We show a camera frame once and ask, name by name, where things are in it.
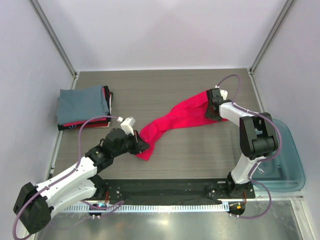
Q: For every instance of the left aluminium frame post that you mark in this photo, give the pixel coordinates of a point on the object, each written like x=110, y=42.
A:
x=52, y=35

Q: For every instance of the folded grey-blue t shirt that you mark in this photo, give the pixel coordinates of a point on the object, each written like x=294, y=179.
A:
x=77, y=105

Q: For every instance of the slotted cable duct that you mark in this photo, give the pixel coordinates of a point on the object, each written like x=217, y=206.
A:
x=84, y=208

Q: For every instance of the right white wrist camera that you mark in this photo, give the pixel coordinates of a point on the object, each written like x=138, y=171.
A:
x=223, y=93

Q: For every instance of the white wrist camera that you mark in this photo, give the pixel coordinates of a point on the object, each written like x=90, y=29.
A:
x=223, y=93
x=127, y=124

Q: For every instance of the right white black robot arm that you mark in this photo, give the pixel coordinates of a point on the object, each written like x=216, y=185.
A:
x=258, y=138

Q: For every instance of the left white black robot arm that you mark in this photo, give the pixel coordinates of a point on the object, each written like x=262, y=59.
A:
x=37, y=204

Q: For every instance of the blue plastic bin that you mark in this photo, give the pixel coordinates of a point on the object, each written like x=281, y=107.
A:
x=285, y=172

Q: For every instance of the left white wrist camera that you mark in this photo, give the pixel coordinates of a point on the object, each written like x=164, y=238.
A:
x=127, y=124

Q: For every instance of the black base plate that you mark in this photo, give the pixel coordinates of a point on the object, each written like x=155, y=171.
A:
x=171, y=192

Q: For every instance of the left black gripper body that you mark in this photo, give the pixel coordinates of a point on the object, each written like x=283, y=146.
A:
x=129, y=145

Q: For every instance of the right aluminium frame post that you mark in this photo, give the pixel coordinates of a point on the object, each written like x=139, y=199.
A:
x=280, y=19

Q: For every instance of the aluminium frame post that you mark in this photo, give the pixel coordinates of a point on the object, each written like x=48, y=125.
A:
x=280, y=19
x=52, y=35

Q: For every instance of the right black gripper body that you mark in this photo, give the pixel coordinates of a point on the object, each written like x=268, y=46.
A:
x=209, y=115

